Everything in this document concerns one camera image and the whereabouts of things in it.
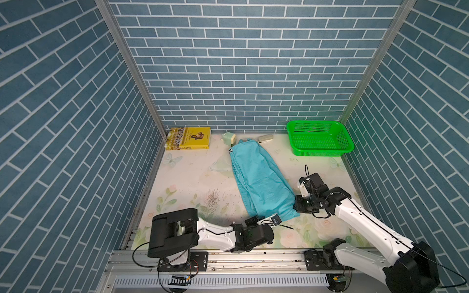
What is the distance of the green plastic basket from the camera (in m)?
1.11

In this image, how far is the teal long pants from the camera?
841 mm

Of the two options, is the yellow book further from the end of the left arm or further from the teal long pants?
the end of the left arm

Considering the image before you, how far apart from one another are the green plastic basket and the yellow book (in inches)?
21.2

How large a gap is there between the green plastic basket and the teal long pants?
21 centimetres

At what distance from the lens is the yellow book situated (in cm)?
114
